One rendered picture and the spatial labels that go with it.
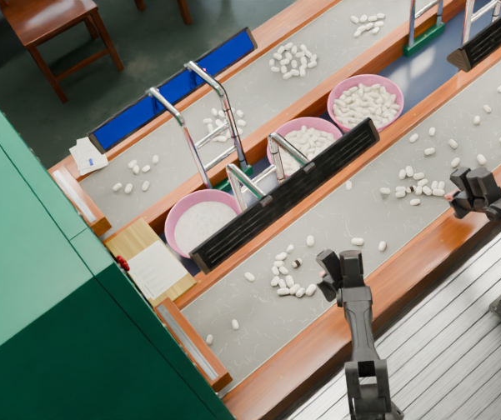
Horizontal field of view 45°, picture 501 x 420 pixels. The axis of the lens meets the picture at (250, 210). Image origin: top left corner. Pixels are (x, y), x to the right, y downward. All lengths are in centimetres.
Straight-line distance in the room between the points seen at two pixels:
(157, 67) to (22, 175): 285
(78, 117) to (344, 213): 206
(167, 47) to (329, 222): 214
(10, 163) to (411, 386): 127
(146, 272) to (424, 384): 89
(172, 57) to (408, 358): 247
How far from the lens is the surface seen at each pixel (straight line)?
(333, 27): 256
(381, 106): 225
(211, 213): 207
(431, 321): 190
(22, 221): 87
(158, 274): 195
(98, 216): 204
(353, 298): 149
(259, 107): 230
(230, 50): 203
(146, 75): 370
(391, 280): 184
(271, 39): 252
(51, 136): 363
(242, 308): 187
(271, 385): 175
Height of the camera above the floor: 242
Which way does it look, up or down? 56 degrees down
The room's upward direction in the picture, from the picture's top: 18 degrees counter-clockwise
